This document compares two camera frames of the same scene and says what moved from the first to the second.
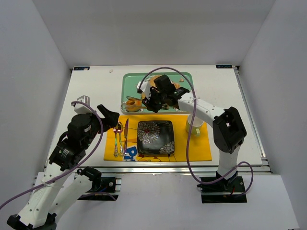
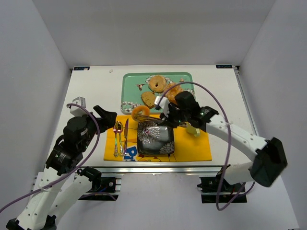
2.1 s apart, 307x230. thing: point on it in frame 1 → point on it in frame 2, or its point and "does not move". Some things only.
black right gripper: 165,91 → 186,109
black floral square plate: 155,137 does not move
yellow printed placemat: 121,142 does not move
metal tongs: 134,104 → 147,118
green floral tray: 129,81 does not move
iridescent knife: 125,133 does not move
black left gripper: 105,119 does not move
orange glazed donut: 133,104 → 145,110
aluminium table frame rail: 176,172 does not move
